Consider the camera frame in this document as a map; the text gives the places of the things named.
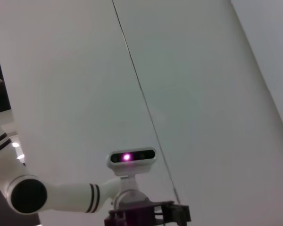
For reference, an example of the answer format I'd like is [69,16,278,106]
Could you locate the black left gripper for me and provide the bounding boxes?
[103,200,192,226]

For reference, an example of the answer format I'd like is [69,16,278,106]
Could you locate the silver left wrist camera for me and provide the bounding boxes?
[105,146,158,192]

